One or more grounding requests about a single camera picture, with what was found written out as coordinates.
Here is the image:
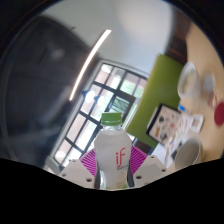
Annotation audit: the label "white ceramic bowl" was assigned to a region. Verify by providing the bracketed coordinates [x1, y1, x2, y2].
[176, 61, 202, 99]

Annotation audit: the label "beige ceramic mug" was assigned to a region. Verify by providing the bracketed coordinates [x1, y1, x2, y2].
[174, 138, 203, 171]

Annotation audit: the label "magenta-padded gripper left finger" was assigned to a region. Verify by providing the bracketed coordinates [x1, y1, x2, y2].
[59, 148, 98, 189]

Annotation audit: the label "green-capped clear drink bottle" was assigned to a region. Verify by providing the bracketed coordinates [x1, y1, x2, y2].
[93, 112, 133, 190]

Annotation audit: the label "long curved ceiling light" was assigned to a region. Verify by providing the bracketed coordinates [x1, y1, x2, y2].
[68, 29, 112, 102]

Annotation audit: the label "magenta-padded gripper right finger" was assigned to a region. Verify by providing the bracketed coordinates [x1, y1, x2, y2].
[128, 145, 168, 188]

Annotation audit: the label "black pendant ceiling lamps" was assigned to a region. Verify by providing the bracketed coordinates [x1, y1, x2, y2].
[82, 89, 107, 105]

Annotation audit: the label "white paper sheets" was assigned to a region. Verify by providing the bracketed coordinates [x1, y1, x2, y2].
[151, 142, 178, 168]

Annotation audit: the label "green upholstered bench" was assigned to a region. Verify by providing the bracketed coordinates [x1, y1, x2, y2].
[125, 54, 185, 148]

